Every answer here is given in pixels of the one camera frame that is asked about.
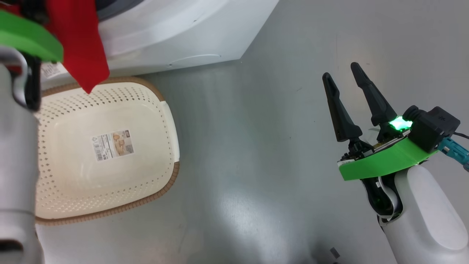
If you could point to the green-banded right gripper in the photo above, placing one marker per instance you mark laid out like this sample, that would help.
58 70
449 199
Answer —
384 161

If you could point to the paper basket label sticker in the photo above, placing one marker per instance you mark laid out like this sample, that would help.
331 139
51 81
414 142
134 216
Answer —
111 145

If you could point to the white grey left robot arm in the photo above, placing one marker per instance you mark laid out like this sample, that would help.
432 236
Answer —
16 165

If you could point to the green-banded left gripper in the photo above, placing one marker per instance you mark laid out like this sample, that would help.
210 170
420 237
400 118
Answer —
25 36

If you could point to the cream perforated laundry basket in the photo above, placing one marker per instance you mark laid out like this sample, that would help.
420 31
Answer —
146 154

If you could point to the white front-load washing machine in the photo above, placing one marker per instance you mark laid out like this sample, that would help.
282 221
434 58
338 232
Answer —
183 29

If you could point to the red garment with white stripes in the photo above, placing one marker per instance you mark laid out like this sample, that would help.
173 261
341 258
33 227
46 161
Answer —
80 44

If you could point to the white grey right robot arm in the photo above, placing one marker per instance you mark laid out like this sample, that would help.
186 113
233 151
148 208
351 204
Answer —
425 220

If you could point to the grey rubber door gasket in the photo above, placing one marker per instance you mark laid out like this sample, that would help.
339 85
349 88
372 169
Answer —
117 7

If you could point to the round white drain filter cover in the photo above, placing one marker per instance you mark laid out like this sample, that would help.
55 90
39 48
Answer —
194 61

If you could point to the small grey floor piece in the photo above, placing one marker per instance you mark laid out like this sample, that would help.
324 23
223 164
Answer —
335 253

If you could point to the blue energy label sticker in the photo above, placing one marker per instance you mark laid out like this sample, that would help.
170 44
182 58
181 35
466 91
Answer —
51 69

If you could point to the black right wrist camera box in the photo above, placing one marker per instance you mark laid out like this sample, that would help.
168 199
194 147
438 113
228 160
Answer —
432 128

